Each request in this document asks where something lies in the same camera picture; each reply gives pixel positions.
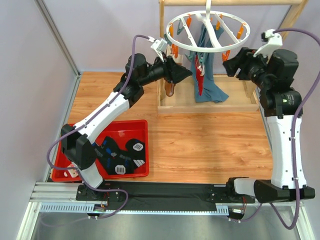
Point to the teal blue hanging sock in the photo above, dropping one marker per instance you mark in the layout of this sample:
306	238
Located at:
211	92

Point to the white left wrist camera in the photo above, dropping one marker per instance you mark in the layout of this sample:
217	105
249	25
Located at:
159	46

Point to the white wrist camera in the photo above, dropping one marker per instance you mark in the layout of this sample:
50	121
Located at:
159	46
273	41

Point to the orange clip front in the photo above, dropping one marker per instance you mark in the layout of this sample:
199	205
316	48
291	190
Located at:
225	55

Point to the white round clip hanger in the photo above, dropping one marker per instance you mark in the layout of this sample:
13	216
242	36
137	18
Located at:
204	16

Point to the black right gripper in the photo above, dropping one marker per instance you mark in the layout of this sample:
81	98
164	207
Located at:
240	64

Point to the red santa sock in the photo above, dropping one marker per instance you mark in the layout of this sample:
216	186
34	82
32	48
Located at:
71	172
199	75

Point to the wooden rack frame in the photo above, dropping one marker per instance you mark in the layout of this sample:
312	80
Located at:
242	94

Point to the black sock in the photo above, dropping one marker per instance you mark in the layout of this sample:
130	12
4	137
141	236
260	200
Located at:
137	152
113	160

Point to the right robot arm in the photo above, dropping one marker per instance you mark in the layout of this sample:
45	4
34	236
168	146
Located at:
273	76

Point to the brown cream hanging sock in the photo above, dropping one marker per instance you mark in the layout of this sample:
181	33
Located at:
178	58

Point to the red plastic bin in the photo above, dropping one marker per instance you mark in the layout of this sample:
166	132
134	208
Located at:
122	132

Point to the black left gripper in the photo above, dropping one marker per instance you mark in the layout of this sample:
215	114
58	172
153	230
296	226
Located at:
169	70

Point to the aluminium rail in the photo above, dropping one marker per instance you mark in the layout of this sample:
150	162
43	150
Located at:
57	196

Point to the orange clip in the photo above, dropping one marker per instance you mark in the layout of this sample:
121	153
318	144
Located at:
225	55
174	50

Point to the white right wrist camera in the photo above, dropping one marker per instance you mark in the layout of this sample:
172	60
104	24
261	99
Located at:
273	41

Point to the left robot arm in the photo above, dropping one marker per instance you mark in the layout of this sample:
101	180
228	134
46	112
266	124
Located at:
77	141

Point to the black base mat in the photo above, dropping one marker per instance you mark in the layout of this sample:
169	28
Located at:
155	196

